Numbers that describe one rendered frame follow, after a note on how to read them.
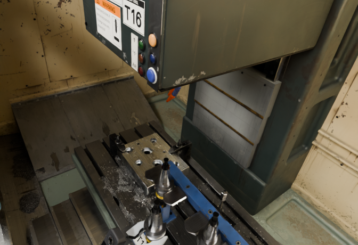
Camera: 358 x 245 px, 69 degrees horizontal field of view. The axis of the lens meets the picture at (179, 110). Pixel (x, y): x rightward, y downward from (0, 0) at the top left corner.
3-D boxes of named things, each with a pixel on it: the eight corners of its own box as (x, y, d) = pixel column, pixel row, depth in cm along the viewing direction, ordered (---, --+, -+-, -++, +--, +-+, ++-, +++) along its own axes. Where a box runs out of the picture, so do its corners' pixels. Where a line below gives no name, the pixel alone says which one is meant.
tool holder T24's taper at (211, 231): (221, 239, 70) (226, 225, 67) (208, 248, 68) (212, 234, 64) (210, 226, 73) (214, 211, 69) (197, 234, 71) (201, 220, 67)
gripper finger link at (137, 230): (148, 222, 81) (125, 244, 75) (148, 211, 78) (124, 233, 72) (155, 228, 80) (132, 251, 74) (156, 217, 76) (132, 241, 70)
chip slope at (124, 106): (46, 203, 141) (36, 170, 127) (20, 134, 184) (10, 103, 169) (178, 146, 188) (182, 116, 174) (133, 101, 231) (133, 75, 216)
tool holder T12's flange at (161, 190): (177, 188, 86) (177, 183, 85) (162, 198, 82) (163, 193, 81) (164, 176, 90) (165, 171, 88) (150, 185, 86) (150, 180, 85)
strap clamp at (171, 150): (169, 168, 133) (172, 145, 125) (165, 163, 135) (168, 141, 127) (189, 157, 140) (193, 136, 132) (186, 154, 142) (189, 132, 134)
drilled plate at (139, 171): (146, 195, 114) (147, 187, 111) (117, 154, 132) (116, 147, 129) (188, 173, 126) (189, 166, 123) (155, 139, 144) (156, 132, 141)
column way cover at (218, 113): (245, 171, 136) (275, 84, 107) (188, 122, 166) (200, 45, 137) (251, 168, 138) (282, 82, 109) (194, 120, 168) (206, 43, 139)
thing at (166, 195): (169, 209, 78) (169, 207, 78) (159, 196, 82) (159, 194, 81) (187, 198, 82) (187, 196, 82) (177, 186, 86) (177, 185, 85)
